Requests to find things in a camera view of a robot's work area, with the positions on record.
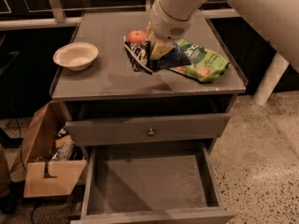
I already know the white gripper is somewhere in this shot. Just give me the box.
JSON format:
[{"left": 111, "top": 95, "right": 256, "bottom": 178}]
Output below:
[{"left": 146, "top": 0, "right": 195, "bottom": 60}]

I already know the blue chip bag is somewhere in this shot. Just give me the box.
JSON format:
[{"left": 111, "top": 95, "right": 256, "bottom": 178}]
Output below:
[{"left": 123, "top": 41, "right": 191, "bottom": 75}]

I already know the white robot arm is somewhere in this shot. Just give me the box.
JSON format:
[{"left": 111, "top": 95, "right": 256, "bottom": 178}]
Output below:
[{"left": 149, "top": 0, "right": 299, "bottom": 71}]

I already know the green snack bag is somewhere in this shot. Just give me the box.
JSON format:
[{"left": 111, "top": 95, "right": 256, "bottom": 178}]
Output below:
[{"left": 171, "top": 39, "right": 229, "bottom": 83}]

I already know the round metal drawer knob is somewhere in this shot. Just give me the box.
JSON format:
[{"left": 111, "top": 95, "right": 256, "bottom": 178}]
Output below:
[{"left": 148, "top": 128, "right": 155, "bottom": 137}]

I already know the grey drawer cabinet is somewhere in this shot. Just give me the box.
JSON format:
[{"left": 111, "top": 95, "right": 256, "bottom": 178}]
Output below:
[{"left": 50, "top": 9, "right": 249, "bottom": 224}]

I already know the grey top drawer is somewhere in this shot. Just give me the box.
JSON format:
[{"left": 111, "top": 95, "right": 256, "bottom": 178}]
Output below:
[{"left": 65, "top": 113, "right": 231, "bottom": 147}]

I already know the open grey middle drawer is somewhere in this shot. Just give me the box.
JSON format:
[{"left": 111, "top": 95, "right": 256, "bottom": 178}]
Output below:
[{"left": 71, "top": 141, "right": 235, "bottom": 224}]

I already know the red apple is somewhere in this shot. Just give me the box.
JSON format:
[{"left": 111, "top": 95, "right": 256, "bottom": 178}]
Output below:
[{"left": 126, "top": 30, "right": 147, "bottom": 44}]

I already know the white paper bowl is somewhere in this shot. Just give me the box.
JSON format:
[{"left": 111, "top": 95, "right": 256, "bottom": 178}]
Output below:
[{"left": 53, "top": 42, "right": 99, "bottom": 71}]

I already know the white slanted support leg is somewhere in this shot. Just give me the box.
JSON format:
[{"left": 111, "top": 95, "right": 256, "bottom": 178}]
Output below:
[{"left": 252, "top": 52, "right": 289, "bottom": 106}]

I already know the plastic bottle in box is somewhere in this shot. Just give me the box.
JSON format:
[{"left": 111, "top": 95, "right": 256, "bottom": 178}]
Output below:
[{"left": 50, "top": 141, "right": 75, "bottom": 161}]

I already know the open cardboard box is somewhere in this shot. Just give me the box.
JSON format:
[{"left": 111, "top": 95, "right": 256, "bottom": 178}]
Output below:
[{"left": 10, "top": 102, "right": 88, "bottom": 198}]

